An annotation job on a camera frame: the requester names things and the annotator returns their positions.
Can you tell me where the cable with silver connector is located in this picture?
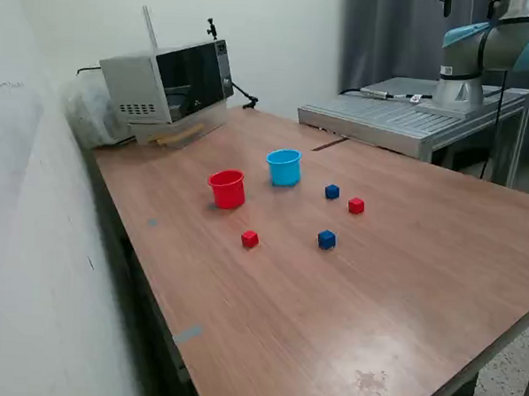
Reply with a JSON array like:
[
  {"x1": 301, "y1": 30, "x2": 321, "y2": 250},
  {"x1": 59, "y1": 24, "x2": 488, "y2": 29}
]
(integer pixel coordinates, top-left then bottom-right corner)
[{"x1": 339, "y1": 87, "x2": 435, "y2": 104}]

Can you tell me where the red plastic cup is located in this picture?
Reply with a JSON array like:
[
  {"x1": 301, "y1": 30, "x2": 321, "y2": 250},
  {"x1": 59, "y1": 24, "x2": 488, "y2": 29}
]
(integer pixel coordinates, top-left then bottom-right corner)
[{"x1": 206, "y1": 167, "x2": 248, "y2": 211}]

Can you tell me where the aluminium robot mounting table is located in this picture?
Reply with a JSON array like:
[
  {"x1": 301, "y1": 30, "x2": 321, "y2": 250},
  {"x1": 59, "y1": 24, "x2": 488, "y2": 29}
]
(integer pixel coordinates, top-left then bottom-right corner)
[{"x1": 294, "y1": 71, "x2": 529, "y2": 189}]

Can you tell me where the blue plastic cup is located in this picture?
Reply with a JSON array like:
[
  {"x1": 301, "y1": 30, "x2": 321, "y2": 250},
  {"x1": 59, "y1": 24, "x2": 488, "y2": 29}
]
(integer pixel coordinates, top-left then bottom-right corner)
[{"x1": 264, "y1": 148, "x2": 303, "y2": 189}]

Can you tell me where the long grey tape piece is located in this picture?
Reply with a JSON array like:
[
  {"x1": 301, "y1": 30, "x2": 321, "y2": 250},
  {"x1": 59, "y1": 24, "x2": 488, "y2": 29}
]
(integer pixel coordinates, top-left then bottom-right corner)
[{"x1": 172, "y1": 323, "x2": 205, "y2": 347}]

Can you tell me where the silver microwave oven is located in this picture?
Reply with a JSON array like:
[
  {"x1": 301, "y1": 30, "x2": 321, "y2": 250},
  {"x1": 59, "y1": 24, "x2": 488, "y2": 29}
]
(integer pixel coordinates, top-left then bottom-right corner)
[{"x1": 96, "y1": 33, "x2": 237, "y2": 128}]

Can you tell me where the clear plastic bag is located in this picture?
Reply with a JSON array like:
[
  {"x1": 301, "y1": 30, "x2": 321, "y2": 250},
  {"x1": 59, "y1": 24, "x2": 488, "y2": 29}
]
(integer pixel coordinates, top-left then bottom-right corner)
[{"x1": 58, "y1": 69, "x2": 139, "y2": 152}]

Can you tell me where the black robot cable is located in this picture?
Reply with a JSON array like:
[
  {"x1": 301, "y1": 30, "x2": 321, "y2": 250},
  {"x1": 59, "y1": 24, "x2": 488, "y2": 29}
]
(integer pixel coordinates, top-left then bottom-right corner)
[{"x1": 478, "y1": 66, "x2": 508, "y2": 181}]

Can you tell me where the white rod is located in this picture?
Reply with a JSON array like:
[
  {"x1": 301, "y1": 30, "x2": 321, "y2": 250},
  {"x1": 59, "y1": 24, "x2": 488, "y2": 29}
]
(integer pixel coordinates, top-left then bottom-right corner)
[{"x1": 140, "y1": 4, "x2": 163, "y2": 54}]

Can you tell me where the wooden stick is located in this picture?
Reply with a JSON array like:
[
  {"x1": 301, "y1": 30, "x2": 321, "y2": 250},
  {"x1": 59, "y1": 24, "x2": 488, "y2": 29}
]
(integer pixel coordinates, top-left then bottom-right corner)
[
  {"x1": 155, "y1": 130, "x2": 200, "y2": 151},
  {"x1": 147, "y1": 120, "x2": 206, "y2": 146}
]

